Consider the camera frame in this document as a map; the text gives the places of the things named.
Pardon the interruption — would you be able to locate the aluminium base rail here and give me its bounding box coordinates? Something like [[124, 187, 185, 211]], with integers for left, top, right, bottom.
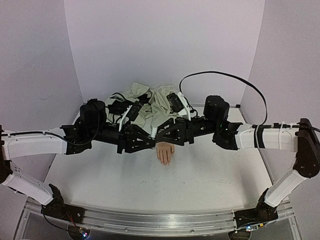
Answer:
[[14, 192, 301, 240]]

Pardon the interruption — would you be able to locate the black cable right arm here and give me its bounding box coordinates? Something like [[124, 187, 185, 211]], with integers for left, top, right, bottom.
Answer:
[[178, 71, 268, 126]]

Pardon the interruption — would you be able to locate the beige jacket with black lining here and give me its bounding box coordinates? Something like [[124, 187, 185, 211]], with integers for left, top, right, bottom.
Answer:
[[105, 81, 187, 137]]

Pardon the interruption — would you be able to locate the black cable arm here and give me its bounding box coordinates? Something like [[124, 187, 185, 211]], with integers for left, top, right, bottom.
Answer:
[[44, 107, 118, 146], [178, 71, 268, 126]]

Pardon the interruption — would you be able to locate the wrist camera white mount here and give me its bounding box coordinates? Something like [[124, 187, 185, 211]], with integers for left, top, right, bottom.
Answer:
[[166, 92, 192, 121], [118, 105, 132, 132]]

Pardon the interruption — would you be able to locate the mannequin hand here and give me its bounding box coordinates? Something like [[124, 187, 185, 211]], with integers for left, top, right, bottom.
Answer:
[[156, 142, 175, 166]]

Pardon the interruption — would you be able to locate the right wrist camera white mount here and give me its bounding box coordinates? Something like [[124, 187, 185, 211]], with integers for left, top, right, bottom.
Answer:
[[166, 92, 192, 121]]

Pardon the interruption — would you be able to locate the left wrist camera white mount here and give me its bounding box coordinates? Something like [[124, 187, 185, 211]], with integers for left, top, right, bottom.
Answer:
[[118, 105, 132, 132]]

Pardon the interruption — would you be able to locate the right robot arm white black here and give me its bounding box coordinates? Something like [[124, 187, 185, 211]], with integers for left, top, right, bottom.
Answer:
[[151, 95, 320, 228]]

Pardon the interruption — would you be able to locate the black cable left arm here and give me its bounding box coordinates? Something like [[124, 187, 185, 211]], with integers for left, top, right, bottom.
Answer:
[[44, 107, 118, 146]]

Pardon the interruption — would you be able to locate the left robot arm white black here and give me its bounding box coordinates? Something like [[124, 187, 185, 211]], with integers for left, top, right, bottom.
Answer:
[[0, 98, 156, 219]]

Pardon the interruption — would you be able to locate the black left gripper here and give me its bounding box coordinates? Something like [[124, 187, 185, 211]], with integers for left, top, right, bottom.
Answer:
[[89, 123, 158, 155]]

